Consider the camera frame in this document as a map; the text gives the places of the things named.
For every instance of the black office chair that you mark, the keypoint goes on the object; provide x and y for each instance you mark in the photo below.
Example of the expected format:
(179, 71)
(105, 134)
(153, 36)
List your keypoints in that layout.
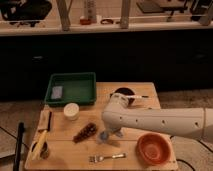
(30, 12)

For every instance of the white handled knife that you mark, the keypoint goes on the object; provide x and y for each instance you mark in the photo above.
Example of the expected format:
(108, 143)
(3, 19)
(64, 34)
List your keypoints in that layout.
(136, 96)

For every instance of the black pole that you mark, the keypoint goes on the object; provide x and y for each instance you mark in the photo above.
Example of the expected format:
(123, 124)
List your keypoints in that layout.
(19, 138)

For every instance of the green plastic tray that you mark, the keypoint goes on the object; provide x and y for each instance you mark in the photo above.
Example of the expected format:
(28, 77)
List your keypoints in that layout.
(78, 88)

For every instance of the blue towel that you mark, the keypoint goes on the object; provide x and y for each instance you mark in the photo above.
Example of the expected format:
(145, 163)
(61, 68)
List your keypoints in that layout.
(104, 136)

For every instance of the red object on shelf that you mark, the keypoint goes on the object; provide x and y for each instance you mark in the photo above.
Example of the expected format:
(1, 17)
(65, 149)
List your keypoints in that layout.
(84, 21)

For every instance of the wooden brush block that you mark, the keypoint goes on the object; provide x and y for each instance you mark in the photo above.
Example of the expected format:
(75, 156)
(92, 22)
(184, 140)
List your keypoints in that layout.
(44, 121)

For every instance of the dark brown bowl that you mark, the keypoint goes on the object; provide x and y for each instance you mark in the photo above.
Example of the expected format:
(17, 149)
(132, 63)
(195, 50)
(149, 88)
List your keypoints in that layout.
(126, 91)

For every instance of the white paper cup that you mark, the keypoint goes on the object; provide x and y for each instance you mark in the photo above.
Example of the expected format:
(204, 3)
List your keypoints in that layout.
(71, 111)

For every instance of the dark grape bunch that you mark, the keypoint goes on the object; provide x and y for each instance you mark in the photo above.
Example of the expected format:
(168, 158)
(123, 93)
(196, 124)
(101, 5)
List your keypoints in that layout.
(89, 130)

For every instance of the silver metal fork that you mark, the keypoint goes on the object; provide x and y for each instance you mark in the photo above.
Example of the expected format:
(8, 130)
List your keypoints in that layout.
(98, 158)

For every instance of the orange clay bowl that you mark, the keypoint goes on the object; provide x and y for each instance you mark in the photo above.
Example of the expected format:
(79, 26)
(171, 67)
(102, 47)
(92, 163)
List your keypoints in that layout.
(153, 150)

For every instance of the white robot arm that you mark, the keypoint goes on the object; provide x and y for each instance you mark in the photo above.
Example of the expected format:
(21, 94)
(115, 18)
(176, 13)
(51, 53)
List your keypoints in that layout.
(194, 123)

